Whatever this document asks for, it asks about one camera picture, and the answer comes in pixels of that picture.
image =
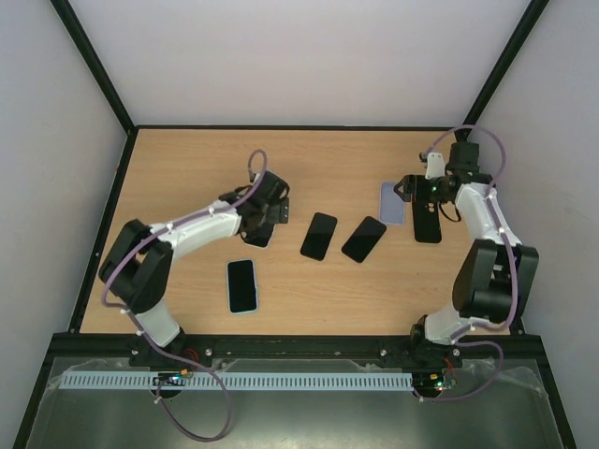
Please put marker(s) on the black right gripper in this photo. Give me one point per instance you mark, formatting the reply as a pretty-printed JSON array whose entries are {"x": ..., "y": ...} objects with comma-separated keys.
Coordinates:
[{"x": 411, "y": 188}]

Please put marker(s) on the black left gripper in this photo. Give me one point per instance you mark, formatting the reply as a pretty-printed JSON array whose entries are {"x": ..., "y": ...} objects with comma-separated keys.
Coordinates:
[{"x": 281, "y": 211}]

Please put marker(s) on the lilac phone case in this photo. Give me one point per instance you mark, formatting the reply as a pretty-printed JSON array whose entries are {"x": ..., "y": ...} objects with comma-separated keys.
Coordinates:
[{"x": 391, "y": 206}]

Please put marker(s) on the black bare phone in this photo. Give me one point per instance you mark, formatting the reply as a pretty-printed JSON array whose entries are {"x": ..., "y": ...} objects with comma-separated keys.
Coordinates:
[{"x": 364, "y": 238}]

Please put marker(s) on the black phone case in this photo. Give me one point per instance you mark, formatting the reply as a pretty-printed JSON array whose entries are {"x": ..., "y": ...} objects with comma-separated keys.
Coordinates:
[{"x": 426, "y": 222}]

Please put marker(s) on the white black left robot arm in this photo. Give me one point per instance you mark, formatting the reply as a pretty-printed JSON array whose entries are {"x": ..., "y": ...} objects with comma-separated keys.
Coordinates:
[{"x": 137, "y": 266}]

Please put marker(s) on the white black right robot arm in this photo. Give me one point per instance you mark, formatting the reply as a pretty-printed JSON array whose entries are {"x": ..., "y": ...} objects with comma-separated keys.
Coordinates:
[{"x": 497, "y": 273}]

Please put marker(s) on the phone in dark case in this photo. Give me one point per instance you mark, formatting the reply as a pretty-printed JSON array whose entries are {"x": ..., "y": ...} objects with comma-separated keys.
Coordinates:
[{"x": 260, "y": 237}]

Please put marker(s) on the phone in light blue case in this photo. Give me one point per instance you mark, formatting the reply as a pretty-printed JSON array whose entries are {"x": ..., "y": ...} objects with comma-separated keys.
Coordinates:
[{"x": 241, "y": 286}]

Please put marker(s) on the metal tray sheet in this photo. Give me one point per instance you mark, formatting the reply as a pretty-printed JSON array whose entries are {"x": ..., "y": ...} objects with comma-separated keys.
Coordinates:
[{"x": 480, "y": 407}]

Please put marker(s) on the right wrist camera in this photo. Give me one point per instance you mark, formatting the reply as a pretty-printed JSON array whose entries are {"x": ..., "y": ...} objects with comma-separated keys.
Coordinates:
[{"x": 434, "y": 164}]

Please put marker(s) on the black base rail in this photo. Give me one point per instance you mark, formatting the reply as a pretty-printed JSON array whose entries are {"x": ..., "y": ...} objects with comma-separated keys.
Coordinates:
[{"x": 385, "y": 352}]

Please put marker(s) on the white slotted cable duct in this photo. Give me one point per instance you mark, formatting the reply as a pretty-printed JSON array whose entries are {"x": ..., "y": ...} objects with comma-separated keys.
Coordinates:
[{"x": 237, "y": 381}]

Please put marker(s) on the black enclosure frame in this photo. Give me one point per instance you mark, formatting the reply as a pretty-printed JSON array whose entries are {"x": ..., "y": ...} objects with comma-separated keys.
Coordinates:
[{"x": 71, "y": 342}]

